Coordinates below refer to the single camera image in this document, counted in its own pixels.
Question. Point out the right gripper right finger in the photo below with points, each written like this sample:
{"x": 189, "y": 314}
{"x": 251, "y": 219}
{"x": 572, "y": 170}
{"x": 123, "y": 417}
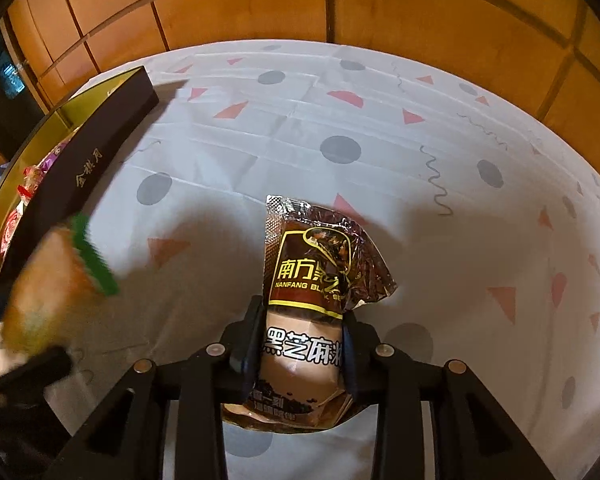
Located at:
{"x": 474, "y": 437}

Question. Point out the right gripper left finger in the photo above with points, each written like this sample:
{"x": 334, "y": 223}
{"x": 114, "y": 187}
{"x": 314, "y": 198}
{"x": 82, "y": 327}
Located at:
{"x": 125, "y": 436}

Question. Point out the green cracker packet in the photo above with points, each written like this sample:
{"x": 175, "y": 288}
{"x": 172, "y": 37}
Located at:
{"x": 57, "y": 292}

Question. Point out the brown black sesame paste packet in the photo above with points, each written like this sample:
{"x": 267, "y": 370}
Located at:
{"x": 319, "y": 264}

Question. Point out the red white round-logo snack packet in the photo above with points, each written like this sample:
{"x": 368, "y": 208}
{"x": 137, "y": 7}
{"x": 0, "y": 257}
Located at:
{"x": 25, "y": 194}

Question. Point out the white patterned tablecloth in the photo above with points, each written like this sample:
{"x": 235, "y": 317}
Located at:
{"x": 489, "y": 223}

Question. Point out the purple candy packet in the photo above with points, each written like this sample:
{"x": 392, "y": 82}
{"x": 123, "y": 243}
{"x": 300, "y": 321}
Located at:
{"x": 50, "y": 158}

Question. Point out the gold interior black tin box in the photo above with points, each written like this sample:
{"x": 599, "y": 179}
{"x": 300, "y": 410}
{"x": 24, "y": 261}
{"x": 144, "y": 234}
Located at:
{"x": 96, "y": 123}

